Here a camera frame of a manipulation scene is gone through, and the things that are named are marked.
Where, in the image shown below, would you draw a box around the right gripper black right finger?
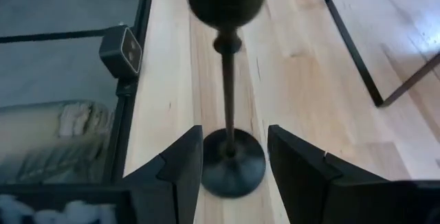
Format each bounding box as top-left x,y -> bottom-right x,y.
267,124 -> 393,224

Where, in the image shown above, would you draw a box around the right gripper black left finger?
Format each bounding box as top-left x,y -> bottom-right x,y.
120,124 -> 204,224

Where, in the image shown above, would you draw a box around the black candlestick holder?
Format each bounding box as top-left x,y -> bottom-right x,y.
185,0 -> 267,199

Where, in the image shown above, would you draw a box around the white fluffy lumps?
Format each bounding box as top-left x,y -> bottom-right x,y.
0,193 -> 120,224

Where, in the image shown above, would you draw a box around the beige crumpled bundle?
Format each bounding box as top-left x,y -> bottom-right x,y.
0,99 -> 116,186

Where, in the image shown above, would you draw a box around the black metal rig frame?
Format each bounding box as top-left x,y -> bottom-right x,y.
101,0 -> 157,187

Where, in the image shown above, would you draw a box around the wooden shelf black metal frame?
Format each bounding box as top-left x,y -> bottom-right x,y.
324,0 -> 440,108

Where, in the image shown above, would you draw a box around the black table-level camera box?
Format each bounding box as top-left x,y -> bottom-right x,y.
98,24 -> 144,80

